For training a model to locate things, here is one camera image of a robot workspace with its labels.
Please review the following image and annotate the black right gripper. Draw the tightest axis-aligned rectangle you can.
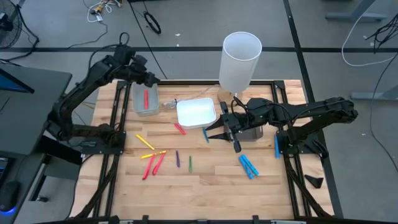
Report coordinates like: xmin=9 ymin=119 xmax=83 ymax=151
xmin=205 ymin=101 xmax=259 ymax=154

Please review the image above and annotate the black computer mouse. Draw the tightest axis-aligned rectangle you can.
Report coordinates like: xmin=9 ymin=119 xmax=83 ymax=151
xmin=0 ymin=180 xmax=21 ymax=213

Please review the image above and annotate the yellow highlighter marker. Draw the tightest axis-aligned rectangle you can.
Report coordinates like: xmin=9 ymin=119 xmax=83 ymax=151
xmin=141 ymin=150 xmax=167 ymax=160
xmin=136 ymin=134 xmax=155 ymax=151

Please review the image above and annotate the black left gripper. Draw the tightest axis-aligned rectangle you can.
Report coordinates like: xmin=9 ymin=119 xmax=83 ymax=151
xmin=128 ymin=54 xmax=161 ymax=89

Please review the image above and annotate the black desk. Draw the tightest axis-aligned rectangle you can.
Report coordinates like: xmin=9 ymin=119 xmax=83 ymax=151
xmin=0 ymin=63 xmax=82 ymax=224

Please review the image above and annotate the light grey plastic bin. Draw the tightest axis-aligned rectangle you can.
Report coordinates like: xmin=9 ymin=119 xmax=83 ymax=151
xmin=131 ymin=82 xmax=160 ymax=118

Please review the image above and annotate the black floor cable bundle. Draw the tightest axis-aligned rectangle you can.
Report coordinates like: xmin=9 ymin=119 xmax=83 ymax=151
xmin=365 ymin=14 xmax=398 ymax=54

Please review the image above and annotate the white floor cable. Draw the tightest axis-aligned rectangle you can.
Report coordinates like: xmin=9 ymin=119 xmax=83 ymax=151
xmin=341 ymin=0 xmax=398 ymax=67

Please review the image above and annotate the grey table leg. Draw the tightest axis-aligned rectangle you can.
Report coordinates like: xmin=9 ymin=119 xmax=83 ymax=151
xmin=325 ymin=0 xmax=389 ymax=22
xmin=350 ymin=84 xmax=398 ymax=101

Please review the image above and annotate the white shade table lamp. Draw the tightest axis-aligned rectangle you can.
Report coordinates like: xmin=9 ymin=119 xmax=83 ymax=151
xmin=217 ymin=30 xmax=263 ymax=108

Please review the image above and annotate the white cable bundle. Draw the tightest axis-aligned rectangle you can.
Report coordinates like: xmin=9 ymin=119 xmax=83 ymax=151
xmin=86 ymin=0 xmax=113 ymax=24

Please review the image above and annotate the black triangular bracket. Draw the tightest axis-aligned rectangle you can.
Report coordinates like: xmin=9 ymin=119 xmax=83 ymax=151
xmin=303 ymin=174 xmax=325 ymax=190

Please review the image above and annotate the black cable coil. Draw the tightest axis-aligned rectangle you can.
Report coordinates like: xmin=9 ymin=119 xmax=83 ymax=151
xmin=143 ymin=11 xmax=162 ymax=35

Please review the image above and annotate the black floor fan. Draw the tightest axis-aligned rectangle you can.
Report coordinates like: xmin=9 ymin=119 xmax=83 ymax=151
xmin=0 ymin=0 xmax=23 ymax=50

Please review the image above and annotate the computer monitor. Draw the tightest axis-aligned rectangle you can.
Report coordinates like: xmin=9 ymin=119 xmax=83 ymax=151
xmin=0 ymin=67 xmax=35 ymax=95

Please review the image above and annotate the clear lamp cord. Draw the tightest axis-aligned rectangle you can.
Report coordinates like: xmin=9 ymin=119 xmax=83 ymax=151
xmin=161 ymin=83 xmax=220 ymax=110

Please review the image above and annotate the white plastic bin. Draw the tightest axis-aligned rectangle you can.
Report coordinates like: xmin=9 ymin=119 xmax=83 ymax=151
xmin=175 ymin=97 xmax=218 ymax=131

